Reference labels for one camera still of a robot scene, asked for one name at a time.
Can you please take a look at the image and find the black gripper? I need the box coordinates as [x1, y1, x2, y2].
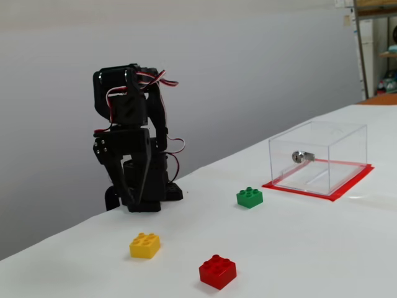
[92, 128, 153, 208]

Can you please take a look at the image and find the yellow lego brick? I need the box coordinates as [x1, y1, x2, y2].
[129, 232, 161, 259]

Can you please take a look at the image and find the green lego brick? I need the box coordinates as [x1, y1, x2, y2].
[236, 186, 264, 210]

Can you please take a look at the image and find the red lego brick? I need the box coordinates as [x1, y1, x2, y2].
[198, 254, 238, 291]

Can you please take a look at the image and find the transparent plastic box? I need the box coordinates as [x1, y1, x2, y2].
[268, 120, 368, 196]

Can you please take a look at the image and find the black table clamp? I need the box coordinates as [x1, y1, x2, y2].
[104, 185, 122, 212]

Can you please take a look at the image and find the silver metal cam lock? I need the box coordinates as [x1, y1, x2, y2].
[291, 150, 316, 164]

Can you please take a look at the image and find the white cabinet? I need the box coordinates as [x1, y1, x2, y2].
[359, 19, 376, 94]

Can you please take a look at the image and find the orange wooden table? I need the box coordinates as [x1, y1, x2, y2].
[356, 94, 397, 107]

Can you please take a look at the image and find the green plastic package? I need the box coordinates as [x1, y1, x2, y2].
[383, 70, 397, 94]

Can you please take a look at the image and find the metal shelf rack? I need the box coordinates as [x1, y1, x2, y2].
[352, 0, 397, 100]

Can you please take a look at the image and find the red white black servo cable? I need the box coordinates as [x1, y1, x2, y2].
[92, 86, 130, 135]
[136, 70, 180, 91]
[166, 136, 186, 184]

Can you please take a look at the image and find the red tape frame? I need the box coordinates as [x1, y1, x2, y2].
[262, 158, 375, 203]

